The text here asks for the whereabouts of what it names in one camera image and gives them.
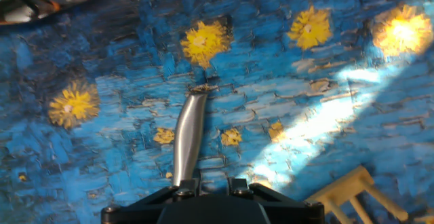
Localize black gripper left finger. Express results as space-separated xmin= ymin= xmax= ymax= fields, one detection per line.
xmin=100 ymin=178 xmax=201 ymax=224

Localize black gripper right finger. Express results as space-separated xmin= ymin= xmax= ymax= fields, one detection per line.
xmin=227 ymin=177 xmax=326 ymax=224

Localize steel cleaver knife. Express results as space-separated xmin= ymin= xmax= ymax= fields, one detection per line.
xmin=172 ymin=93 xmax=210 ymax=187

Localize wooden peg rack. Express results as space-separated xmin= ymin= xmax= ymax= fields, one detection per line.
xmin=304 ymin=165 xmax=434 ymax=224

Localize starry night painting cloth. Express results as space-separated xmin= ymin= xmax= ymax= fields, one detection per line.
xmin=0 ymin=0 xmax=434 ymax=224

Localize orange cable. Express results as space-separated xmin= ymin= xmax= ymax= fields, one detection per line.
xmin=47 ymin=0 xmax=62 ymax=14

